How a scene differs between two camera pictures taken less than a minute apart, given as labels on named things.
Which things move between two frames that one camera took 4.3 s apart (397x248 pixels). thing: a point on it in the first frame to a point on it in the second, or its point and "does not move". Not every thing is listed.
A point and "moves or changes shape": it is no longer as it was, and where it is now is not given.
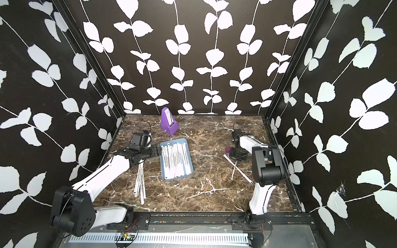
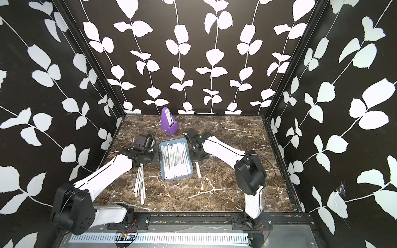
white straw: [185, 158] does not move
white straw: [165, 164] does not move
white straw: [181, 166] does not move
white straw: [176, 164] does not move
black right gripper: [243, 158] to [193, 158]
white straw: [245, 176] moves or changes shape
